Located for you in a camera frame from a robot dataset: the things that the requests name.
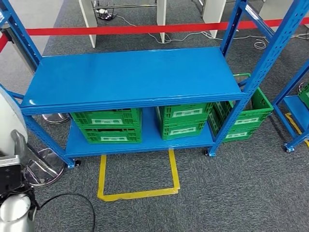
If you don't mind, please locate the yellow floor tape outline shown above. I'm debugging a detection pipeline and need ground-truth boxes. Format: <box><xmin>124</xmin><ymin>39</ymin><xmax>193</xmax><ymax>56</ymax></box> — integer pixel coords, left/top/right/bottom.
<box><xmin>285</xmin><ymin>112</ymin><xmax>309</xmax><ymax>148</ymax></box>
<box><xmin>97</xmin><ymin>148</ymin><xmax>181</xmax><ymax>203</ymax></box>

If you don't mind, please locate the red barrier belt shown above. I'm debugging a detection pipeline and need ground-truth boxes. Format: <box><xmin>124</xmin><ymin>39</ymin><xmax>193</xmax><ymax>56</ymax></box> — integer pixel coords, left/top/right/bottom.
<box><xmin>0</xmin><ymin>17</ymin><xmax>309</xmax><ymax>54</ymax></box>

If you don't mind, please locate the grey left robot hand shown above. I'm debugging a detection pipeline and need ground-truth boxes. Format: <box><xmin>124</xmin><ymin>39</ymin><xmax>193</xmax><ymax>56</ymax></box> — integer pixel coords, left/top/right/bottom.
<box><xmin>11</xmin><ymin>130</ymin><xmax>27</xmax><ymax>158</ymax></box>

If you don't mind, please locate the black floor cable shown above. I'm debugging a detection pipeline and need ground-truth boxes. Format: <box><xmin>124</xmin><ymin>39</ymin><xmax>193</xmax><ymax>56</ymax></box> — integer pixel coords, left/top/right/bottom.
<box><xmin>39</xmin><ymin>192</ymin><xmax>96</xmax><ymax>232</ymax></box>

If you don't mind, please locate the white floor cable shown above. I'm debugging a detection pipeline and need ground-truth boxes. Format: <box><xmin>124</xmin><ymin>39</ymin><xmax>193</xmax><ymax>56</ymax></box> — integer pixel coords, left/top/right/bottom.
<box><xmin>253</xmin><ymin>32</ymin><xmax>309</xmax><ymax>50</ymax></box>
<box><xmin>115</xmin><ymin>14</ymin><xmax>242</xmax><ymax>45</ymax></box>

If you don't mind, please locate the black electronic device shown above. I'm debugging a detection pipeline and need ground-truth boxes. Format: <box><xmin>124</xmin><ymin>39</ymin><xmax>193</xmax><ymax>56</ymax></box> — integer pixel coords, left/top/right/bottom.
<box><xmin>96</xmin><ymin>8</ymin><xmax>118</xmax><ymax>21</ymax></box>

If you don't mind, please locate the white desk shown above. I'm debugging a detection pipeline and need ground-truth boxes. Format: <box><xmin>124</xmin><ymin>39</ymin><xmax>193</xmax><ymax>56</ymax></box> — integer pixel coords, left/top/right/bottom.
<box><xmin>191</xmin><ymin>0</ymin><xmax>300</xmax><ymax>39</ymax></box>
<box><xmin>78</xmin><ymin>0</ymin><xmax>167</xmax><ymax>49</ymax></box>

